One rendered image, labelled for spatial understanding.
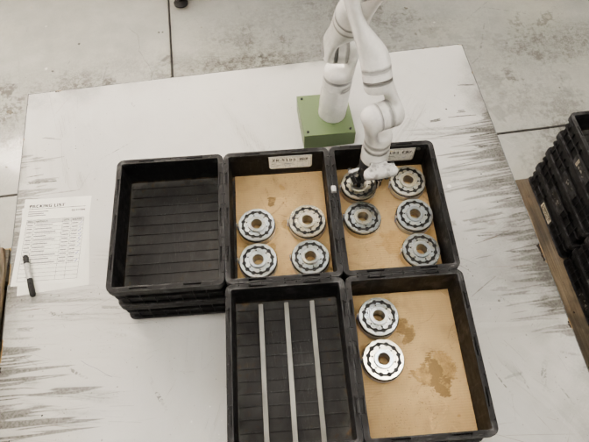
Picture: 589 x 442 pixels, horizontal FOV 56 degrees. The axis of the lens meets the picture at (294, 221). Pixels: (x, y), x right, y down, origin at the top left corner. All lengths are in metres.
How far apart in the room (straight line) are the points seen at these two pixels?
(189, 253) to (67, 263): 0.41
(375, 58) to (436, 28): 2.07
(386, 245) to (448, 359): 0.34
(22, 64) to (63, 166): 1.50
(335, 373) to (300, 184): 0.56
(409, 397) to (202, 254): 0.66
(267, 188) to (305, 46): 1.64
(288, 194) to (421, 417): 0.70
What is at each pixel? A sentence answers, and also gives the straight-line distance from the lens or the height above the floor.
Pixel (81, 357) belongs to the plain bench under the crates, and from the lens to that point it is 1.69.
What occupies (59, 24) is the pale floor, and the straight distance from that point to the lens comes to 3.58.
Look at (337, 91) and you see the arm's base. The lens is 1.74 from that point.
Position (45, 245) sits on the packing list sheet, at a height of 0.70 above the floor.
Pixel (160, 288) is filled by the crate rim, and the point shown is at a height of 0.93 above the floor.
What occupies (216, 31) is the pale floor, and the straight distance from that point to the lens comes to 3.30.
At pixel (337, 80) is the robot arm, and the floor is 0.96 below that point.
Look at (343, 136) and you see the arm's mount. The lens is 1.85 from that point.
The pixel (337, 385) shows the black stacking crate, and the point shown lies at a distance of 1.43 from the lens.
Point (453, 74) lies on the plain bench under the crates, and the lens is 2.15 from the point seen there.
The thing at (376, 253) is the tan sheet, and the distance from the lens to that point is 1.56.
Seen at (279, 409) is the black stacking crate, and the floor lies 0.83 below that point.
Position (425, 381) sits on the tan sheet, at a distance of 1.46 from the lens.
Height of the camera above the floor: 2.23
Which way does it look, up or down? 62 degrees down
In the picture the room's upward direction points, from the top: 2 degrees counter-clockwise
